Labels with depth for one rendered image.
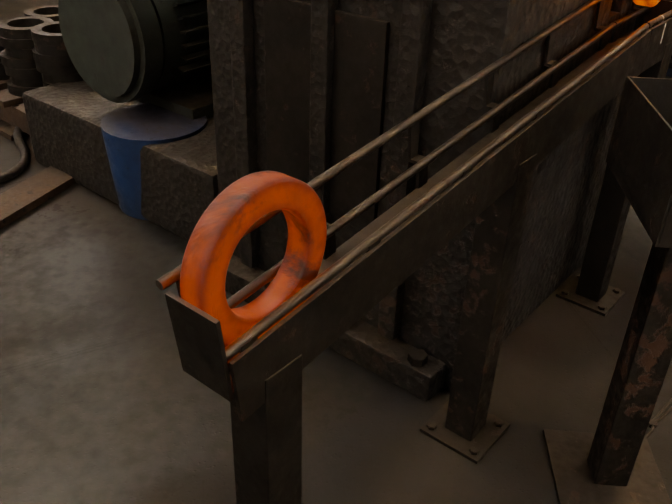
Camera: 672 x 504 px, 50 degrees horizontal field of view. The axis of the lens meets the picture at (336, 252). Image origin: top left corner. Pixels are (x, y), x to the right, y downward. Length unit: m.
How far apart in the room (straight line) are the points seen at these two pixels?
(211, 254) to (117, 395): 0.93
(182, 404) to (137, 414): 0.09
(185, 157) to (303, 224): 1.20
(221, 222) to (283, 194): 0.08
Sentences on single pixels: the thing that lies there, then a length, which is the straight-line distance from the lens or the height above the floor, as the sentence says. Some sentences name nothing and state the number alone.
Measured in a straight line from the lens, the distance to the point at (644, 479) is 1.51.
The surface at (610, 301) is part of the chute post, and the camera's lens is 1.95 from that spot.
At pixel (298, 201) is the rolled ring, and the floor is 0.70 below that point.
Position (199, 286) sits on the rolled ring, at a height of 0.66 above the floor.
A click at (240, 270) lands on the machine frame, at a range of 1.79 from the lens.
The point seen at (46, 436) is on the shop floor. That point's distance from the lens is 1.54.
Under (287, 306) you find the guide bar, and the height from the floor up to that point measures 0.60.
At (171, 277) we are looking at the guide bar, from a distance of 0.75.
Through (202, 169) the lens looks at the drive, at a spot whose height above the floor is 0.25.
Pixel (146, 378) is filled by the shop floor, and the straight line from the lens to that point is 1.61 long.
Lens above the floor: 1.05
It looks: 32 degrees down
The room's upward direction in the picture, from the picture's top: 2 degrees clockwise
